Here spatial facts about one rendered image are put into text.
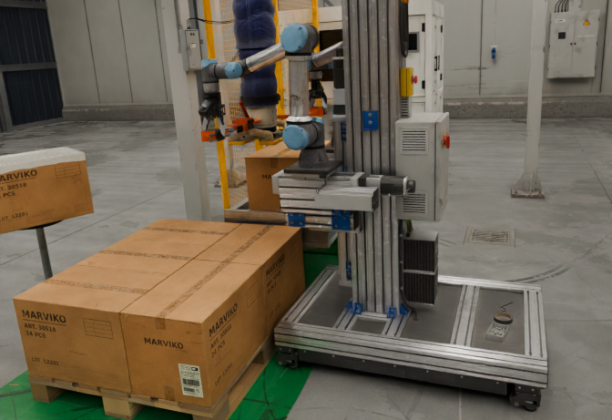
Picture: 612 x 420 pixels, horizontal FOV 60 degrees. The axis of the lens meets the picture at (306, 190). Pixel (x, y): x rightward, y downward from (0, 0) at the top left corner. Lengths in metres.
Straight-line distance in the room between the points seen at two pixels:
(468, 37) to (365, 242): 9.24
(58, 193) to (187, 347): 1.68
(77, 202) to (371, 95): 2.06
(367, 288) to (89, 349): 1.36
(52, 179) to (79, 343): 1.30
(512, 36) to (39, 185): 9.69
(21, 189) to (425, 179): 2.37
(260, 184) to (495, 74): 8.82
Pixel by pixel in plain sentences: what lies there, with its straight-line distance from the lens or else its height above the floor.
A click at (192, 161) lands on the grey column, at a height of 0.77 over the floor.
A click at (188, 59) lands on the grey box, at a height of 1.55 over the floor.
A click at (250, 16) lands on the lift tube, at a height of 1.76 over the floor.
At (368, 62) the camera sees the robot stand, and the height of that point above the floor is 1.50.
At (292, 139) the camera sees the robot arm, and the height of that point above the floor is 1.19.
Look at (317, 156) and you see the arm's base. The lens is 2.49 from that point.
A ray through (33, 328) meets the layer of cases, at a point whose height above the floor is 0.40.
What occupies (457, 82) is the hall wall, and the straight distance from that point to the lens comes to 11.73.
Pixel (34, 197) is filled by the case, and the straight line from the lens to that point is 3.64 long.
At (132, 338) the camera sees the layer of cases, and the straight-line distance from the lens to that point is 2.47.
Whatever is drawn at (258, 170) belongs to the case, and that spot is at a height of 0.86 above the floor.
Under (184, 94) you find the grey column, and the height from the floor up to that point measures 1.29.
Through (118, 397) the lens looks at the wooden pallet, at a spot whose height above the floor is 0.11.
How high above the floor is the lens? 1.57
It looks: 15 degrees down
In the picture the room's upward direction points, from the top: 3 degrees counter-clockwise
